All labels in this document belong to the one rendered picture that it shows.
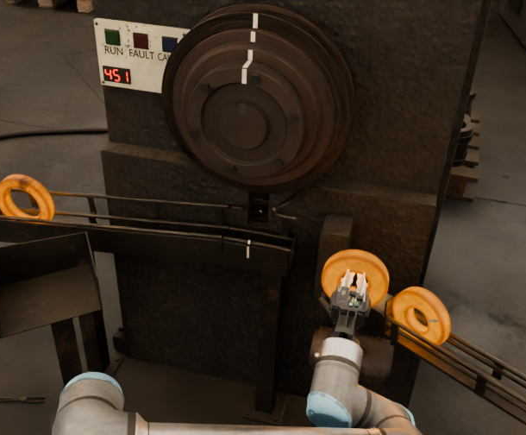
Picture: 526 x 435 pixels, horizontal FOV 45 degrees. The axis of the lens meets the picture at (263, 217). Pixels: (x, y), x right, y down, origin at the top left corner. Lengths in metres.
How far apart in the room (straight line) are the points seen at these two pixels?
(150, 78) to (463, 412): 1.52
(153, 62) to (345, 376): 0.95
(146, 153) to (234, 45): 0.53
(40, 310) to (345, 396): 0.88
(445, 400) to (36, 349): 1.50
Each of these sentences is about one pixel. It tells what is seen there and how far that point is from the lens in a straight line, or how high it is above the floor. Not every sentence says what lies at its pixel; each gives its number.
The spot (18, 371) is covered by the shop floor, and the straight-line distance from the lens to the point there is 2.48.
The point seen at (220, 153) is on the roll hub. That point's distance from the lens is 1.53.
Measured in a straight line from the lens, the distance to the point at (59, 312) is 1.76.
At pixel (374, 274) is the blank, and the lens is 1.46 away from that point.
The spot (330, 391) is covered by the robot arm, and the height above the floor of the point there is 0.82.
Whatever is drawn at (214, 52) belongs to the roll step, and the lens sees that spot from 1.48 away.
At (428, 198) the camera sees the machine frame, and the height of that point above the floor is 0.87.
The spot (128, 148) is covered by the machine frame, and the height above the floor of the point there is 0.87.
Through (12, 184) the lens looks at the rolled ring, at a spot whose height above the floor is 0.75.
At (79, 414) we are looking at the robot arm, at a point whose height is 0.91.
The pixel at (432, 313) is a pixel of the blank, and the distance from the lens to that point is 1.56.
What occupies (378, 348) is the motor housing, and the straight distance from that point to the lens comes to 1.76.
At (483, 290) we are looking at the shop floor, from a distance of 2.89.
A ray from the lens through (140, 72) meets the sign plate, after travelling 1.77.
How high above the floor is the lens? 1.78
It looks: 35 degrees down
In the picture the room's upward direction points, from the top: 3 degrees clockwise
